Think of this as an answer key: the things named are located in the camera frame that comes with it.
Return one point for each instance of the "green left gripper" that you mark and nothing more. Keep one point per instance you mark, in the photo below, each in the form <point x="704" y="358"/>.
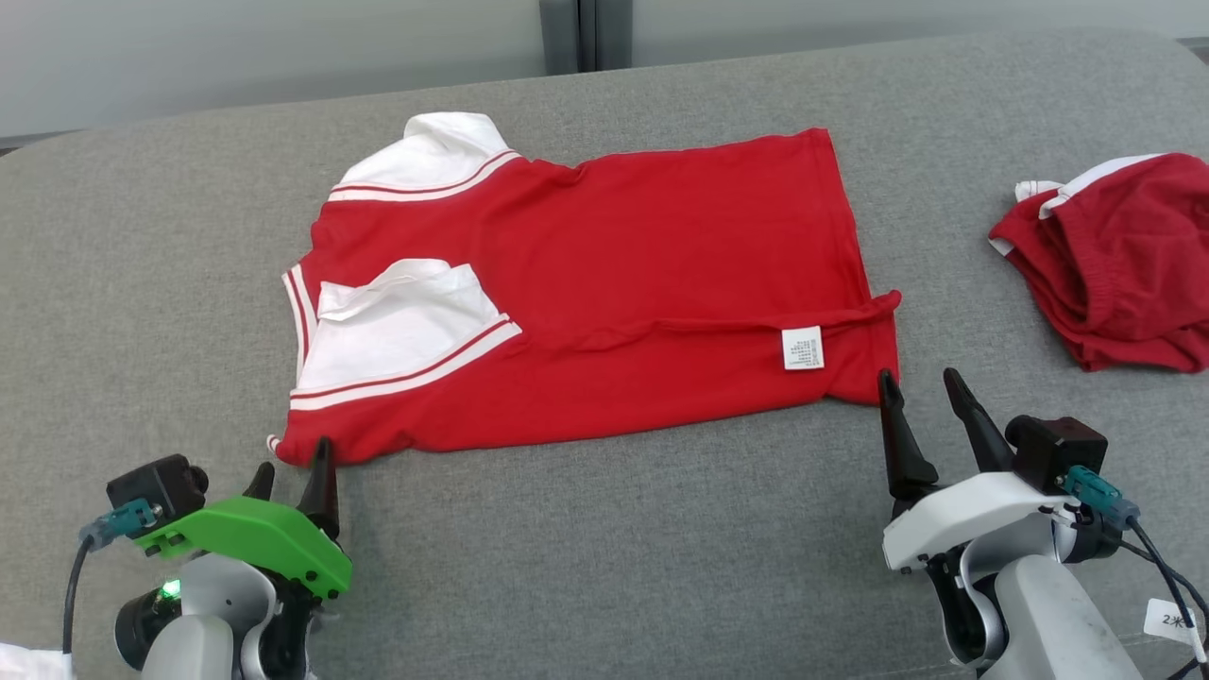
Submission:
<point x="255" y="534"/>

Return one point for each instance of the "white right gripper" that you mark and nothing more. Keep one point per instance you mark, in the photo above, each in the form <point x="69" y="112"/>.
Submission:
<point x="963" y="519"/>

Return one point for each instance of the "red white basketball shorts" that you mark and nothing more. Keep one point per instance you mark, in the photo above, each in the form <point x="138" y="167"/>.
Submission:
<point x="1124" y="274"/>

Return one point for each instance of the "red white basketball jersey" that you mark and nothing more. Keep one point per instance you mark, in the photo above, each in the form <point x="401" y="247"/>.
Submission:
<point x="642" y="264"/>

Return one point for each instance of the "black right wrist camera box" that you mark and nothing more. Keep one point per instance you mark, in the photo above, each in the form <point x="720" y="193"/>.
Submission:
<point x="1058" y="449"/>

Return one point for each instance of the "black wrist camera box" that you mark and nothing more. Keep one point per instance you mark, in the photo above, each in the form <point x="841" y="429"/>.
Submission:
<point x="156" y="486"/>
<point x="1058" y="449"/>

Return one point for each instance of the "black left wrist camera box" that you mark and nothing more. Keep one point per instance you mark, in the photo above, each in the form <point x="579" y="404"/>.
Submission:
<point x="156" y="486"/>

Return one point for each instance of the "teal right camera connector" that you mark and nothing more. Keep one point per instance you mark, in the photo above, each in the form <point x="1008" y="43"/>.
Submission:
<point x="1096" y="493"/>

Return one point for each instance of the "teal camera connector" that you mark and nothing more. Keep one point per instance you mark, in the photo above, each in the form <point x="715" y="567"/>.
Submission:
<point x="1096" y="493"/>
<point x="123" y="521"/>

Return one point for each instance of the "teal left camera connector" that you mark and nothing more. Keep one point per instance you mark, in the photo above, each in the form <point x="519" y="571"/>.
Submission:
<point x="123" y="521"/>

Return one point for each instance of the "dark grey partition rail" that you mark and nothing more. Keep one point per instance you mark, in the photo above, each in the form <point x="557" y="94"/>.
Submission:
<point x="24" y="143"/>

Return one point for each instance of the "grey partition post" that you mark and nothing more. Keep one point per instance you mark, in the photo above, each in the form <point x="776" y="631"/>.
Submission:
<point x="586" y="33"/>

